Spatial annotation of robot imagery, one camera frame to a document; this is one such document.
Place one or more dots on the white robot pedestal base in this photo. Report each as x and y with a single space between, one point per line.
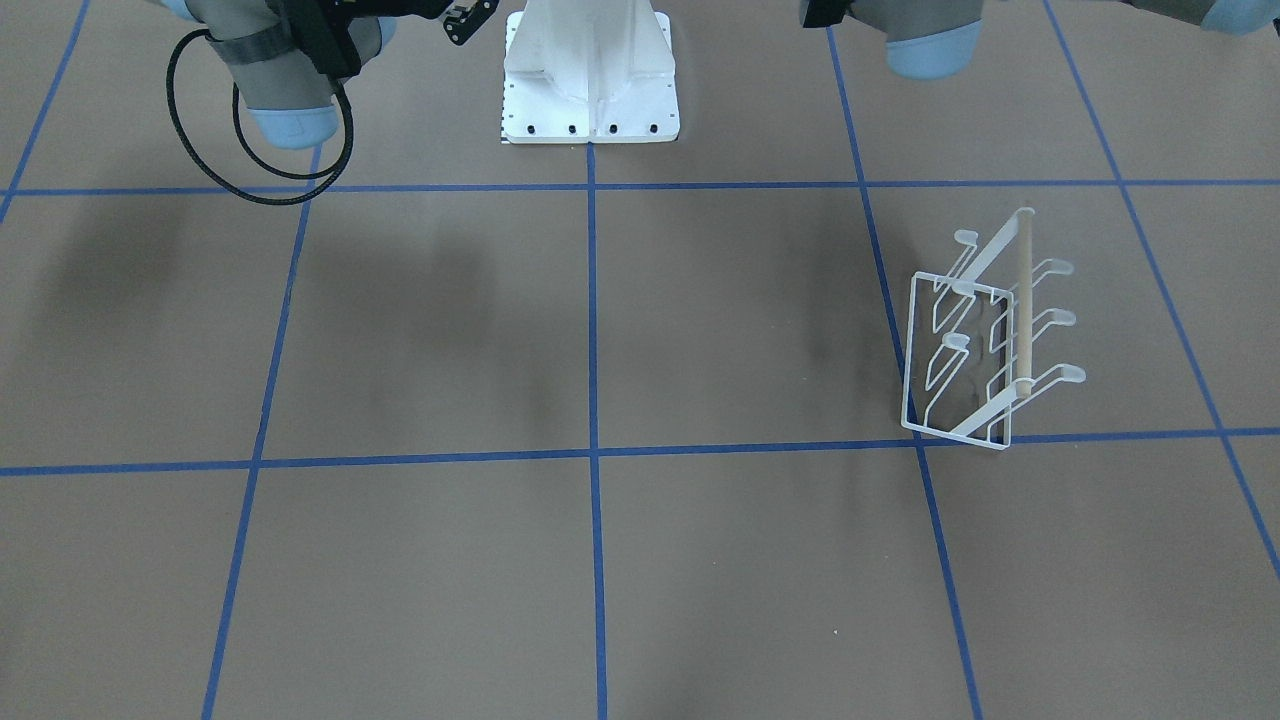
589 72

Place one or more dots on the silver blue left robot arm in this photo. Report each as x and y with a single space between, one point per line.
928 40

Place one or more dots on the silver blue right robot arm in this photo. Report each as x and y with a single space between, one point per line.
286 57

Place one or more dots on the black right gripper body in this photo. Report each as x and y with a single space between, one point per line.
467 22

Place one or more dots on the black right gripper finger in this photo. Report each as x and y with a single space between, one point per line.
462 19

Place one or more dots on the white wire cup holder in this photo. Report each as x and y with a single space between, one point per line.
971 333

